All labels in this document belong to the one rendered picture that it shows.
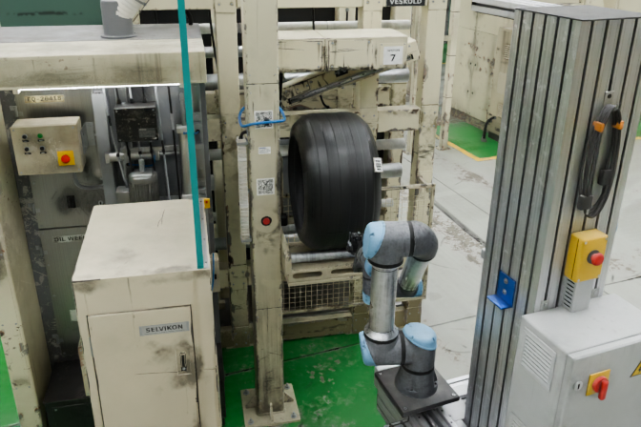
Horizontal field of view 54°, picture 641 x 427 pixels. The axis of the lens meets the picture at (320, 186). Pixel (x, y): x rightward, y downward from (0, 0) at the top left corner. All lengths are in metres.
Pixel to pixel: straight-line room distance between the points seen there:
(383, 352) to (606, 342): 0.72
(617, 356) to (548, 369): 0.18
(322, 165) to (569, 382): 1.21
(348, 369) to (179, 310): 1.72
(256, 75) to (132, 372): 1.17
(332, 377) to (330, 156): 1.44
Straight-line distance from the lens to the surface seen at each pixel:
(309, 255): 2.71
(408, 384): 2.29
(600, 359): 1.81
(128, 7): 2.71
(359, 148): 2.51
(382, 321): 2.12
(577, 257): 1.82
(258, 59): 2.47
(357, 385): 3.45
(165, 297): 1.98
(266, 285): 2.84
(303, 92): 2.93
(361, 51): 2.81
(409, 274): 2.20
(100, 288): 1.97
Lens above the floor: 2.22
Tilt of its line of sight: 22 degrees down
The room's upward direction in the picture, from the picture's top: 1 degrees clockwise
